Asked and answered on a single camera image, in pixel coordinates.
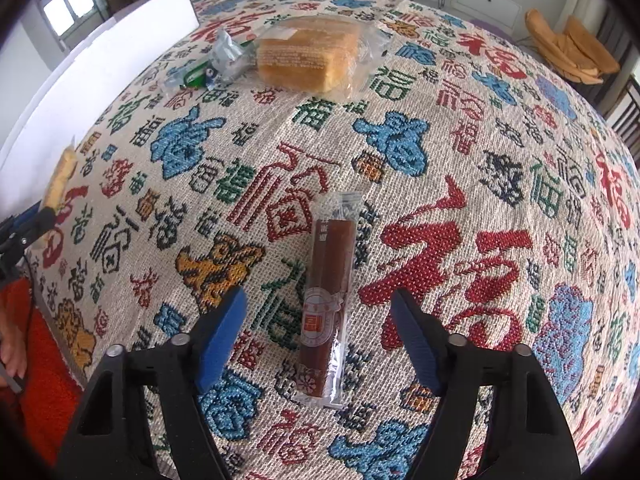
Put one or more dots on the beige small biscuit packet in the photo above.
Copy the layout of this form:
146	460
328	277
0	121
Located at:
64	170

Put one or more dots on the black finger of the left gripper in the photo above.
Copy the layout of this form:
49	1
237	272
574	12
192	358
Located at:
25	239

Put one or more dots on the green snack packet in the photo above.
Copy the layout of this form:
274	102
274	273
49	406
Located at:
194	74

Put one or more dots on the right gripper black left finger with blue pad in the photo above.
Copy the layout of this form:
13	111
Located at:
109	436

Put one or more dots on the person's left hand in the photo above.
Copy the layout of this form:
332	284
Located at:
13	351

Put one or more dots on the dark wooden chair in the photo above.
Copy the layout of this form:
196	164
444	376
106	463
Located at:
624	118

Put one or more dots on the bagged yellow sponge cake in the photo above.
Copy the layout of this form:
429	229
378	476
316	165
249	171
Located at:
330	56

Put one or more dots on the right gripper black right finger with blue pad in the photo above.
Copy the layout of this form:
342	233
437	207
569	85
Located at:
527	436

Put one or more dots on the orange lounge chair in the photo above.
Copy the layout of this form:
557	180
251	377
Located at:
574	53

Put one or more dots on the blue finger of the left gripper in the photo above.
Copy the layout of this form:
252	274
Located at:
25	217

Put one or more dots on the white cardboard storage box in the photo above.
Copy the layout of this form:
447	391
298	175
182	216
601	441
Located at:
84	84

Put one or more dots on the patterned woven tablecloth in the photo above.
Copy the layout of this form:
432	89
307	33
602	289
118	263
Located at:
491	189

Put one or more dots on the brown fruit leather bar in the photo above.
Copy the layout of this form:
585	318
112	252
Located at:
323	330

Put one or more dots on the silver white snack pouch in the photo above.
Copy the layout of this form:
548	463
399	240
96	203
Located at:
226	61

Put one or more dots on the red sleeve forearm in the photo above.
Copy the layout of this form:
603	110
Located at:
42	412

